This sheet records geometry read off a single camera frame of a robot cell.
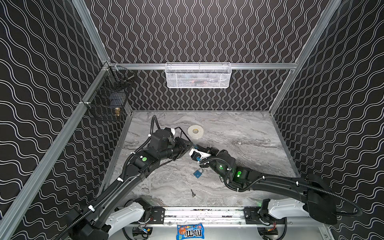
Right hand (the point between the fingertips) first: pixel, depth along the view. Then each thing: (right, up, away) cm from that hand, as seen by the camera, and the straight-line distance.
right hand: (199, 144), depth 73 cm
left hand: (-1, +1, -6) cm, 6 cm away
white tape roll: (-1, +5, +33) cm, 34 cm away
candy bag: (-4, -40, -4) cm, 40 cm away
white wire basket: (+1, +54, +57) cm, 79 cm away
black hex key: (-13, +8, +37) cm, 40 cm away
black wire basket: (-58, +26, +22) cm, 67 cm away
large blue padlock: (0, -19, +14) cm, 24 cm away
